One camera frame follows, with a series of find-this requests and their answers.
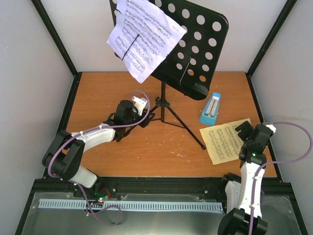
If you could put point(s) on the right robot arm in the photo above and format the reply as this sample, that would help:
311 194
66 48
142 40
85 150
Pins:
243 207

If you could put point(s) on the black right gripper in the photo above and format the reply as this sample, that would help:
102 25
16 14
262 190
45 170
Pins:
242 134

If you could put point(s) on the yellow sheet music page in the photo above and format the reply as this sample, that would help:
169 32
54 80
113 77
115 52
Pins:
222 142

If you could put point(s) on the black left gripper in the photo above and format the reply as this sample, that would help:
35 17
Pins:
147 121

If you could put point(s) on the black music stand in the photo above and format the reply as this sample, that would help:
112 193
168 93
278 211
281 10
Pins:
190 66

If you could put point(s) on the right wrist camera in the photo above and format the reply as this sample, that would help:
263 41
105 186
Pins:
270 126

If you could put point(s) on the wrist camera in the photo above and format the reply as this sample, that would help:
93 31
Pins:
270 126
140 105

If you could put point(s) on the blue metronome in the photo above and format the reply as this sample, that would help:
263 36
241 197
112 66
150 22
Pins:
210 111

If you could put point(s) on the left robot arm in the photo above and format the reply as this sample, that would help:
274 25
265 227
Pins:
63 158

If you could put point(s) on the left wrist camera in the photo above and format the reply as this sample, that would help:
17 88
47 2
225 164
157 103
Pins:
140 105

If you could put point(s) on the light blue slotted cable duct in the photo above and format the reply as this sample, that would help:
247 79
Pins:
133 206

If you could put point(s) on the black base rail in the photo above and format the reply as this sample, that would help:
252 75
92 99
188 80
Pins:
208 188

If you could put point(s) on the black cage frame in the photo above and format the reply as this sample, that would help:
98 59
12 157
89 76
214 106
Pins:
47 184

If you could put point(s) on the white sheet music page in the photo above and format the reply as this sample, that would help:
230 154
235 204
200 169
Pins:
143 36

